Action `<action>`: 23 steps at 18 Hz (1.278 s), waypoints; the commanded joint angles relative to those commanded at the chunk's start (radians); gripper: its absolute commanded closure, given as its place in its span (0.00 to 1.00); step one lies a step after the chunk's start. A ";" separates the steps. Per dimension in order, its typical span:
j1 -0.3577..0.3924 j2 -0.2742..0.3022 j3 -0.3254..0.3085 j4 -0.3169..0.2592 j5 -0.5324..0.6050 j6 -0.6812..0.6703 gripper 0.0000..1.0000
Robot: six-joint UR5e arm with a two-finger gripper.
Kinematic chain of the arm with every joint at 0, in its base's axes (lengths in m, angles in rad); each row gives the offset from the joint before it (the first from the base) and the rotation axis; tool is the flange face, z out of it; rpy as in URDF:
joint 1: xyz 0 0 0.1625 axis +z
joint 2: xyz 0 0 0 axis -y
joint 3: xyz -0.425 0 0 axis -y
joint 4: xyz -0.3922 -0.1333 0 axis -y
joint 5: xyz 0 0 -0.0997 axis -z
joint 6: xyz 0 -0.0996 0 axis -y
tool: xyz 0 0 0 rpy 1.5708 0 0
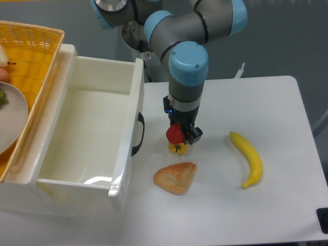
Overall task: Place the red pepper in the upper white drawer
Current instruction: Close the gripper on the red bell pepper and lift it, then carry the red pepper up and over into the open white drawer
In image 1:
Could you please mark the white metal bracket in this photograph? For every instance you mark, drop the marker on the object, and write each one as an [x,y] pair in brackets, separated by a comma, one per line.
[240,71]

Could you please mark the triangular pastry bread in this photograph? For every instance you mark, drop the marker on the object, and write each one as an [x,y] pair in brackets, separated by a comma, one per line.
[177,178]

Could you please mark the red bell pepper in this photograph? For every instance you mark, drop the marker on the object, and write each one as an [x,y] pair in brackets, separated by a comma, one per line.
[174,134]

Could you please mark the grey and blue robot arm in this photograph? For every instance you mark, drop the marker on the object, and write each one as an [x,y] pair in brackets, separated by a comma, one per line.
[178,42]

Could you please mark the white pear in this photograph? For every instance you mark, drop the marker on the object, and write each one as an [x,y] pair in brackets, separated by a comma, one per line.
[4,59]

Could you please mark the yellow bell pepper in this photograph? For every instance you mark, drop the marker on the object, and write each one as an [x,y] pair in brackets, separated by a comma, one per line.
[180,149]

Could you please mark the open white upper drawer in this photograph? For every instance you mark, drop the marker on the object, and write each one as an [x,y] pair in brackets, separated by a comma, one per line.
[84,133]

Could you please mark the green grapes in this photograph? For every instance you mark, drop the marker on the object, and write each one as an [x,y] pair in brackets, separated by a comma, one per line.
[3,98]

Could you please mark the black drawer handle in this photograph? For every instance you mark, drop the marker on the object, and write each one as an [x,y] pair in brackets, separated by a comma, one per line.
[139,134]

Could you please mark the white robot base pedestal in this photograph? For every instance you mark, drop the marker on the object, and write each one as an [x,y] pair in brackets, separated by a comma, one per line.
[135,39]

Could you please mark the orange peach fruit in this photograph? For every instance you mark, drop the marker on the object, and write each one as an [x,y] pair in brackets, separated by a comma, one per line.
[4,75]

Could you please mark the white drawer cabinet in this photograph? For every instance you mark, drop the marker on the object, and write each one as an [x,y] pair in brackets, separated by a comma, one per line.
[55,200]

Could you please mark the grey plate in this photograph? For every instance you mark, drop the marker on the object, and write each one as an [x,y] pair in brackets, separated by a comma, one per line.
[13,116]

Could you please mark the yellow woven basket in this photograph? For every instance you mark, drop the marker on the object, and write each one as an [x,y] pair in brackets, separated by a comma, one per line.
[34,50]

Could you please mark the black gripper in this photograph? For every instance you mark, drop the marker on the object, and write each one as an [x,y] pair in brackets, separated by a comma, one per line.
[183,113]

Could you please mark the yellow banana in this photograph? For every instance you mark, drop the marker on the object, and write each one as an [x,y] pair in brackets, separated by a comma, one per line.
[251,155]

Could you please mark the black object at table edge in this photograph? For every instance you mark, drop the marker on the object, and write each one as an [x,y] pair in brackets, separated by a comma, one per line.
[322,214]

